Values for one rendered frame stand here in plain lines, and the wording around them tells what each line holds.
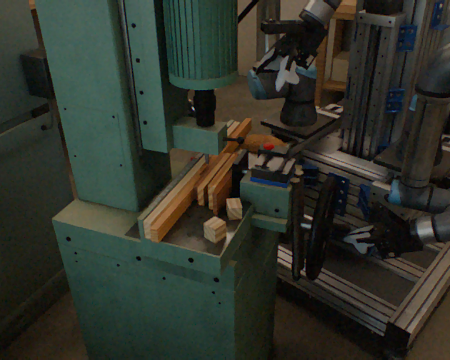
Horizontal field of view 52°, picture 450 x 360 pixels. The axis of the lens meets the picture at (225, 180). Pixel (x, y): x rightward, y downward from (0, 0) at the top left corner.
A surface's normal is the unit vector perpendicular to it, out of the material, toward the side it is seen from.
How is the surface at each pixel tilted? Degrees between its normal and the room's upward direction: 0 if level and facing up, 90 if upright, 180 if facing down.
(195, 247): 0
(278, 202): 90
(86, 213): 0
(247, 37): 90
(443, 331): 0
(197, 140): 90
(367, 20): 90
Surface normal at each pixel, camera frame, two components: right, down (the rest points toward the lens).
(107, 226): -0.02, -0.85
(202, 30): 0.07, 0.52
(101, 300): -0.37, 0.49
